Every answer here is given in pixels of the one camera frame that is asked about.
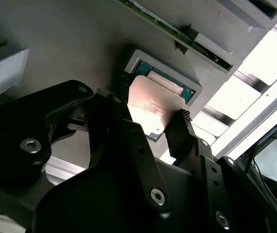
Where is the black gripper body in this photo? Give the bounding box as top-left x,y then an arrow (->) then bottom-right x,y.
29,161 -> 216,233

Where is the silver CPU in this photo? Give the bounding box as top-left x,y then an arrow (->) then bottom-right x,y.
126,61 -> 194,142

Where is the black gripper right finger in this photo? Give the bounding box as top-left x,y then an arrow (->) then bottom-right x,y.
164,109 -> 277,233

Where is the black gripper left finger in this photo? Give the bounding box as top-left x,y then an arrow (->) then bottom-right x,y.
0,73 -> 173,219

